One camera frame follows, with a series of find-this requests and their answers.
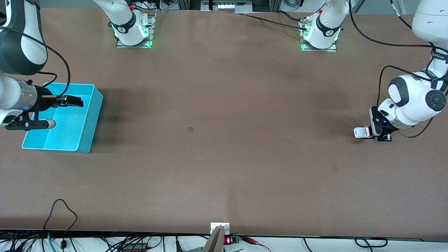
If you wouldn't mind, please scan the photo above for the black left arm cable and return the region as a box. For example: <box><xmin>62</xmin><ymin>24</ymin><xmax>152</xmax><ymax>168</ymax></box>
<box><xmin>349</xmin><ymin>0</ymin><xmax>448</xmax><ymax>139</ymax></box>

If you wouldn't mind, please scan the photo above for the silver control box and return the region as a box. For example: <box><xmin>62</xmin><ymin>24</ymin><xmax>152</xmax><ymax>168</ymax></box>
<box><xmin>201</xmin><ymin>0</ymin><xmax>253</xmax><ymax>14</ymax></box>

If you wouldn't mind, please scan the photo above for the turquoise plastic bin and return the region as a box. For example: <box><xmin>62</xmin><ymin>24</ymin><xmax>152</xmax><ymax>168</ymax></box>
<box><xmin>22</xmin><ymin>83</ymin><xmax>104</xmax><ymax>154</ymax></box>

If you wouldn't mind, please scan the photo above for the thin black looped cable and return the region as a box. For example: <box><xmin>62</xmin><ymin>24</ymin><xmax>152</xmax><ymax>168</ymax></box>
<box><xmin>43</xmin><ymin>199</ymin><xmax>78</xmax><ymax>250</ymax></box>

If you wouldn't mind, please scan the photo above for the black coiled cable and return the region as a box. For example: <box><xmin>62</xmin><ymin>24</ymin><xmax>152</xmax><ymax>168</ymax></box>
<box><xmin>355</xmin><ymin>237</ymin><xmax>388</xmax><ymax>248</ymax></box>

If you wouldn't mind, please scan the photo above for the grey aluminium bar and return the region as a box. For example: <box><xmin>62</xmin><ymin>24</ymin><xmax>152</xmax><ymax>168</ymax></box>
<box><xmin>202</xmin><ymin>225</ymin><xmax>225</xmax><ymax>252</ymax></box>

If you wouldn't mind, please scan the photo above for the red clip lead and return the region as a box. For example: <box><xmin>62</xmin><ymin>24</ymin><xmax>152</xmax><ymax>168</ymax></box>
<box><xmin>241</xmin><ymin>236</ymin><xmax>272</xmax><ymax>252</ymax></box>

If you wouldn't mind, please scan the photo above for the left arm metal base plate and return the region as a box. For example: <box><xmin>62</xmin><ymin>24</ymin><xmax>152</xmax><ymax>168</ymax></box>
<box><xmin>300</xmin><ymin>18</ymin><xmax>338</xmax><ymax>53</ymax></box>

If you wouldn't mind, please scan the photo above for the black cable on table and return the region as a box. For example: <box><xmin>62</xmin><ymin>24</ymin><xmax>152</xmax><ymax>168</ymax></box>
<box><xmin>238</xmin><ymin>10</ymin><xmax>310</xmax><ymax>30</ymax></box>

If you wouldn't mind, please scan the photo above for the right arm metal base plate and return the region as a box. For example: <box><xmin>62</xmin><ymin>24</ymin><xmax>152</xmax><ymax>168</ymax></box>
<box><xmin>116</xmin><ymin>10</ymin><xmax>157</xmax><ymax>49</ymax></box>

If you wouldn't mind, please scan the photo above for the white jeep toy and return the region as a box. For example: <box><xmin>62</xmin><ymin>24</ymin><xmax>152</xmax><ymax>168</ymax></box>
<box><xmin>353</xmin><ymin>126</ymin><xmax>372</xmax><ymax>140</ymax></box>

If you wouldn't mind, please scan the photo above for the white mounting bracket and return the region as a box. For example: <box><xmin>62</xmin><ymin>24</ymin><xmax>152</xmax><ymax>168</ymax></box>
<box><xmin>210</xmin><ymin>223</ymin><xmax>230</xmax><ymax>235</ymax></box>

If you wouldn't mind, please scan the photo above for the black connector box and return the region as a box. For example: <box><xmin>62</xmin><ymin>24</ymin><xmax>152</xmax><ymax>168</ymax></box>
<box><xmin>121</xmin><ymin>243</ymin><xmax>148</xmax><ymax>252</ymax></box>

